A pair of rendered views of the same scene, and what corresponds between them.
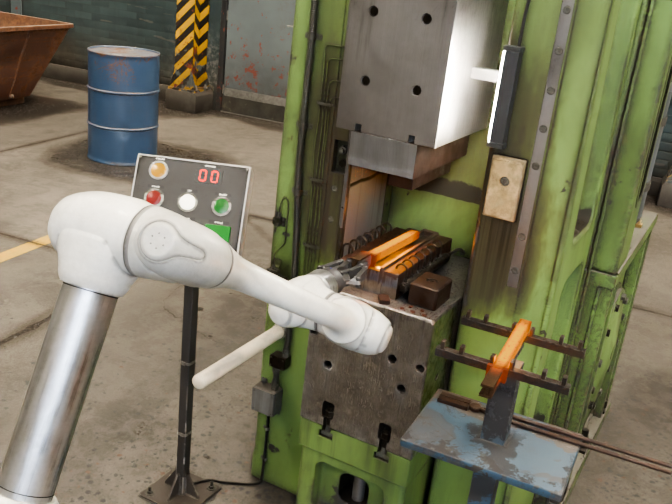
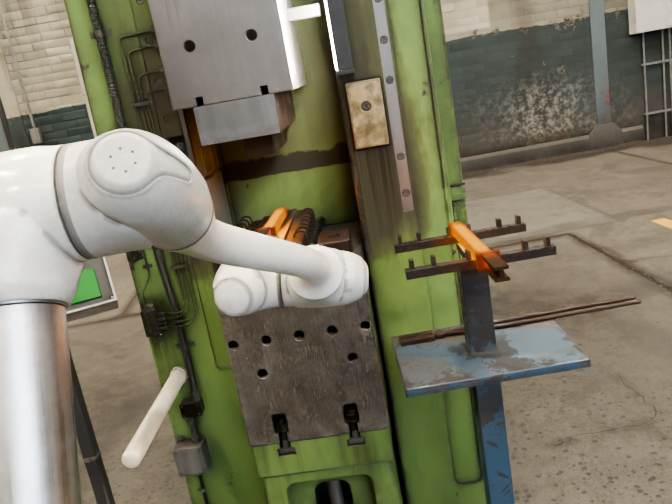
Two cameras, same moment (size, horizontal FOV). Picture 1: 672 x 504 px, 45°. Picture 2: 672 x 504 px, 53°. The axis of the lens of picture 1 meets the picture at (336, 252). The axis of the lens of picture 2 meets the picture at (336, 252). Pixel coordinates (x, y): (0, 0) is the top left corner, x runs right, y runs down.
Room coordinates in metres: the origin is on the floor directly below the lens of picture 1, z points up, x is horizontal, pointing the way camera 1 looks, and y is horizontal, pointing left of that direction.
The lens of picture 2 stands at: (0.53, 0.37, 1.40)
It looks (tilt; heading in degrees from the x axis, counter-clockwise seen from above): 15 degrees down; 338
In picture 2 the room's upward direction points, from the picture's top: 10 degrees counter-clockwise
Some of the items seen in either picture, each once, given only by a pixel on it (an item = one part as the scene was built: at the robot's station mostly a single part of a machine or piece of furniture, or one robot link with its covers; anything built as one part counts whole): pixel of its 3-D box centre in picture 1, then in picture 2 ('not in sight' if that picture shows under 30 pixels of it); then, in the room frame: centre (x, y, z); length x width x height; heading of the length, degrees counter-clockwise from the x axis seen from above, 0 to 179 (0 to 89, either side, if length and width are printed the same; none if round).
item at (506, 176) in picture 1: (504, 188); (367, 114); (2.12, -0.43, 1.27); 0.09 x 0.02 x 0.17; 63
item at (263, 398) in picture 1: (267, 398); (192, 455); (2.41, 0.18, 0.36); 0.09 x 0.07 x 0.12; 63
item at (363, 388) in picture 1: (401, 338); (311, 321); (2.32, -0.24, 0.69); 0.56 x 0.38 x 0.45; 153
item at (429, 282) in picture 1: (430, 290); (335, 247); (2.12, -0.28, 0.95); 0.12 x 0.08 x 0.06; 153
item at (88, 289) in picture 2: (216, 238); (81, 286); (2.20, 0.35, 1.01); 0.07 x 0.05 x 0.07; 88
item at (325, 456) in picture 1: (383, 459); (337, 455); (2.32, -0.24, 0.23); 0.55 x 0.37 x 0.47; 153
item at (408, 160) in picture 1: (412, 143); (250, 114); (2.34, -0.19, 1.32); 0.42 x 0.20 x 0.10; 153
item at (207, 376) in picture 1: (241, 355); (157, 413); (2.22, 0.26, 0.62); 0.44 x 0.05 x 0.05; 153
